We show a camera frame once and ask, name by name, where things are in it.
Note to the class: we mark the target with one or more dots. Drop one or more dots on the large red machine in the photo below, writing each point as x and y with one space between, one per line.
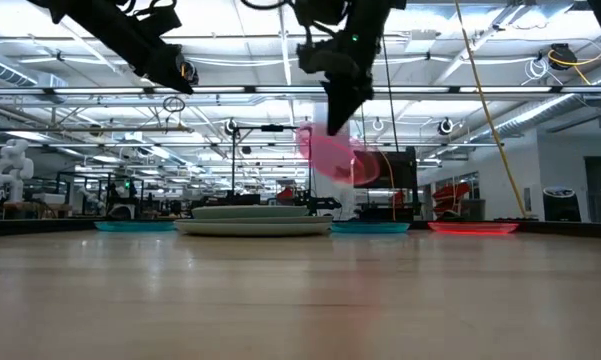
450 192

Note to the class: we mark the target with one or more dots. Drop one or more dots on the silver ventilation duct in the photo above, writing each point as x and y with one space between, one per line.
530 117

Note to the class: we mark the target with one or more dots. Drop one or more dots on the grey ventilation duct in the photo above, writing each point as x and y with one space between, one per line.
5 70

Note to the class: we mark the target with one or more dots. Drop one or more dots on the translucent teal plastic plate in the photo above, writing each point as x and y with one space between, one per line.
370 227
135 226

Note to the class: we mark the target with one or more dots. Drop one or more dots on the white round column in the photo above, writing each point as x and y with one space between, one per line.
320 110

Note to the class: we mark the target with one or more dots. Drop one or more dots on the grey waste bin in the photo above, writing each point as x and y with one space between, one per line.
472 210

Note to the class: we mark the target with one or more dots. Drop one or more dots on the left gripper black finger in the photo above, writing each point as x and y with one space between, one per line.
175 62
165 69

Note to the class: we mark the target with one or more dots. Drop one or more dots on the black tabletop robot arm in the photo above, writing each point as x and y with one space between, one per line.
322 203

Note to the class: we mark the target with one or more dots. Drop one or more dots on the black round bin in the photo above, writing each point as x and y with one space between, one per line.
561 207

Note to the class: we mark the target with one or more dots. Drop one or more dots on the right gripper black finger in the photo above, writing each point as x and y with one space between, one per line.
355 100
335 107

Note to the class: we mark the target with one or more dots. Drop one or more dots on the pale green deep plate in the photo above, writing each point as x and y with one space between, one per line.
250 212

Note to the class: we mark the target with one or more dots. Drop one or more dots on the cream plastic plate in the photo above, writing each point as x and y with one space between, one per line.
252 229

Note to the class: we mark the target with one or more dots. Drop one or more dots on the black workstation frame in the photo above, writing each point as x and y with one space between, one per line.
117 200

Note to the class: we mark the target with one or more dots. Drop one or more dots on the black gantry frame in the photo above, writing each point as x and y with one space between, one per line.
272 128

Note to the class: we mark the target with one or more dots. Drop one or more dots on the translucent red plastic plate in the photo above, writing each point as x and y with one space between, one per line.
472 228

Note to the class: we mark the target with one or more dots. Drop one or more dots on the black monitor screen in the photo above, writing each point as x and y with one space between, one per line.
397 170

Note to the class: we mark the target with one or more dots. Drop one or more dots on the small red machine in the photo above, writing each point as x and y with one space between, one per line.
285 194

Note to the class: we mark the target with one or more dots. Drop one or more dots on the wooden workbench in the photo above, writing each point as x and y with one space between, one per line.
30 206

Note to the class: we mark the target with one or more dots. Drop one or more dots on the pink plastic cup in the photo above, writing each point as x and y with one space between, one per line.
330 155

